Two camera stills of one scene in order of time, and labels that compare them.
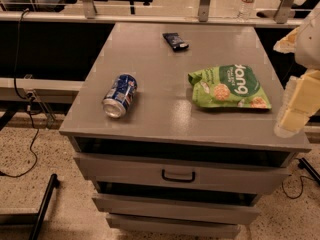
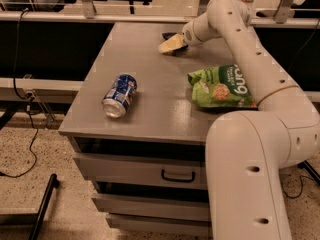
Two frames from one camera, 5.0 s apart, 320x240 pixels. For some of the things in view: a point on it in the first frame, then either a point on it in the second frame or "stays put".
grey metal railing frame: [280, 20] stays put
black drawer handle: [177, 179] stays put
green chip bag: [233, 85] stays put
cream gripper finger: [301, 100] → [173, 43]
